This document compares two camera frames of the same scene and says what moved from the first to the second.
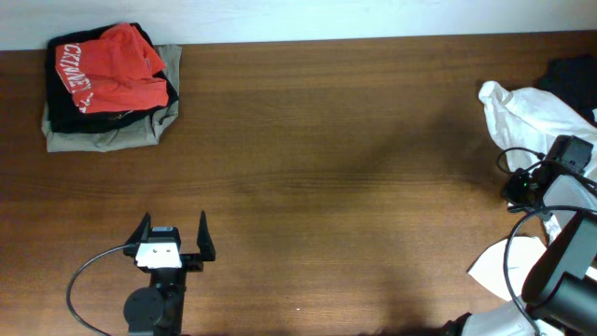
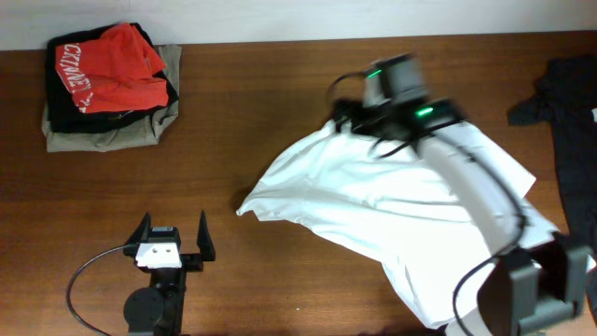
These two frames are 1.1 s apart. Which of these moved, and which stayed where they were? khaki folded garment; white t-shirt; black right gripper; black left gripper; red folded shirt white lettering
Moved: white t-shirt; black right gripper
Stayed: red folded shirt white lettering; black left gripper; khaki folded garment
